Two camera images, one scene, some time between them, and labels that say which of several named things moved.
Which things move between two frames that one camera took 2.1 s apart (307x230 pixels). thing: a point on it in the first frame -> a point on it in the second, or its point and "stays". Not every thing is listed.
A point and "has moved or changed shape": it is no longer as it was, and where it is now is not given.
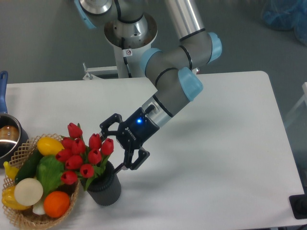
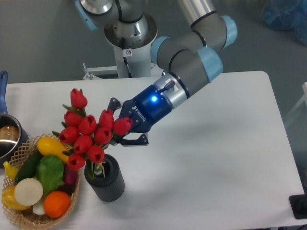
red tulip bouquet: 82,160 has moved or changed shape
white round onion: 28,191 stays
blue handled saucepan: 13,136 stays
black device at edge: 298,204 stays
